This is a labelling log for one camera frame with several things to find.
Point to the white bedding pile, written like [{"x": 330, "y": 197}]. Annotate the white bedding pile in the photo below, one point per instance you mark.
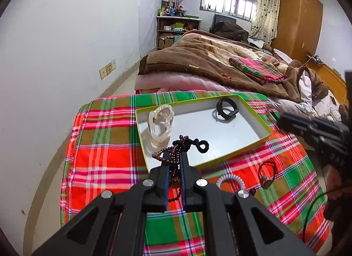
[{"x": 305, "y": 86}]

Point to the cluster of bottles and jars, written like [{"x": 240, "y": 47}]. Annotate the cluster of bottles and jars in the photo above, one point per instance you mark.
[{"x": 169, "y": 9}]

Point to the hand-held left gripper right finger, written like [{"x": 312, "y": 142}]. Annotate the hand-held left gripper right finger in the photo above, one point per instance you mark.
[{"x": 183, "y": 173}]

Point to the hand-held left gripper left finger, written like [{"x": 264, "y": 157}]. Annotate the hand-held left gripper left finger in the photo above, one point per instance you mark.
[{"x": 165, "y": 173}]

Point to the black television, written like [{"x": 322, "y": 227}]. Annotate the black television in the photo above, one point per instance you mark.
[{"x": 224, "y": 19}]

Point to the yellow-green shallow box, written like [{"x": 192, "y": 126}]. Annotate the yellow-green shallow box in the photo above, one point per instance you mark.
[{"x": 192, "y": 124}]

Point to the wooden shelf unit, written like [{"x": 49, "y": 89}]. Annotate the wooden shelf unit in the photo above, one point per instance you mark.
[{"x": 178, "y": 20}]

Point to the cardboard boxes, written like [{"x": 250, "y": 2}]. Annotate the cardboard boxes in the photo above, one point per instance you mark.
[{"x": 166, "y": 42}]

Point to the red green plaid tablecloth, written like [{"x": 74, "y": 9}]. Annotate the red green plaid tablecloth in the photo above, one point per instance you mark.
[{"x": 110, "y": 148}]

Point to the black wristband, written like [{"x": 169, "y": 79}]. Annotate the black wristband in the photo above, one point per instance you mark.
[{"x": 221, "y": 104}]

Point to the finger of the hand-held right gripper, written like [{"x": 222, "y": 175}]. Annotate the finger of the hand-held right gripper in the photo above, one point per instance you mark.
[
  {"x": 298, "y": 119},
  {"x": 298, "y": 132}
]

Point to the patterned curtain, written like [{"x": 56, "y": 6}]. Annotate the patterned curtain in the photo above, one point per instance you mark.
[{"x": 265, "y": 8}]

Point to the person's right forearm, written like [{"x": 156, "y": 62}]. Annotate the person's right forearm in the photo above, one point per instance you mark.
[{"x": 339, "y": 187}]

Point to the barred window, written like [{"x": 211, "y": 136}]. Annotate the barred window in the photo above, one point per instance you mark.
[{"x": 228, "y": 2}]

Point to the brown coat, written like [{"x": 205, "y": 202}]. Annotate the brown coat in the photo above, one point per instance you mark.
[{"x": 231, "y": 31}]

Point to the wooden bedside cabinet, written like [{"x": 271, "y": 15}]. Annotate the wooden bedside cabinet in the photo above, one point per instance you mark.
[{"x": 327, "y": 75}]

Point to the wooden wardrobe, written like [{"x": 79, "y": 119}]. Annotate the wooden wardrobe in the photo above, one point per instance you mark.
[{"x": 297, "y": 19}]

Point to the folded plaid cloth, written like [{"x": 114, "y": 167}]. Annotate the folded plaid cloth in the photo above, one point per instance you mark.
[{"x": 255, "y": 70}]

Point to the cream hair claw clip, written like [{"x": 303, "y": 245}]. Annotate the cream hair claw clip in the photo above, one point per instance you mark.
[{"x": 152, "y": 120}]

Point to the brown plush blanket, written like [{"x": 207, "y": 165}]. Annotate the brown plush blanket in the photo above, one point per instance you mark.
[{"x": 192, "y": 58}]

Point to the small red trinket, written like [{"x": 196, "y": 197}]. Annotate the small red trinket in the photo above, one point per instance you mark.
[{"x": 225, "y": 75}]

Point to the pink bed sheet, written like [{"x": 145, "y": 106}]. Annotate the pink bed sheet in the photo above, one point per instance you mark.
[{"x": 165, "y": 82}]

